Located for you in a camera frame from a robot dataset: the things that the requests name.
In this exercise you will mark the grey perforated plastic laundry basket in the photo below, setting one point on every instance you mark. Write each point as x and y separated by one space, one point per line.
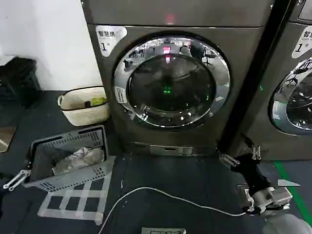
73 178

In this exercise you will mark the grey front-load dryer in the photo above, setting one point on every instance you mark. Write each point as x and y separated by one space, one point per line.
102 97
267 132

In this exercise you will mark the pale crumpled clothes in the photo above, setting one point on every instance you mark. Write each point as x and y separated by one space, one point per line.
80 158

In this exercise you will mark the white tape grid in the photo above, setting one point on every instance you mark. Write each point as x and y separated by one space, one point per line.
84 192

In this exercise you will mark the green tape strip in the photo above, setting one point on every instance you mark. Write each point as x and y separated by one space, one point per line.
290 180

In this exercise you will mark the white basket with dark trim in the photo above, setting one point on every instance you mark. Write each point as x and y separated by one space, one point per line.
83 115

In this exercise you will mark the white number sticker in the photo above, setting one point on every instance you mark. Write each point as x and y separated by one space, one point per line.
302 46
107 46

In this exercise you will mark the black stacked crates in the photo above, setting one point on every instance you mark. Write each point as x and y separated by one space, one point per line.
19 78

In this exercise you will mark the grey marker plate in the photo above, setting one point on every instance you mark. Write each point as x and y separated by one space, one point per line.
163 231

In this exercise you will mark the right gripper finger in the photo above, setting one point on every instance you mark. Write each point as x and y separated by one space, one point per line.
256 152
230 159

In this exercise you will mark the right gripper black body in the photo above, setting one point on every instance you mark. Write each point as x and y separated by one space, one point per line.
254 173

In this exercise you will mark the round glass dryer door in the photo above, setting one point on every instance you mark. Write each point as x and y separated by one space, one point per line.
299 102
170 80

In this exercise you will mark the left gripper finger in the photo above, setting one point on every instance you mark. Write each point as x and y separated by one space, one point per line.
17 180

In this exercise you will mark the green item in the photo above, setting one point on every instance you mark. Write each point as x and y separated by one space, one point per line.
99 101

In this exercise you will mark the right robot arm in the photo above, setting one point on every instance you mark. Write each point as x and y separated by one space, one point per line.
280 196

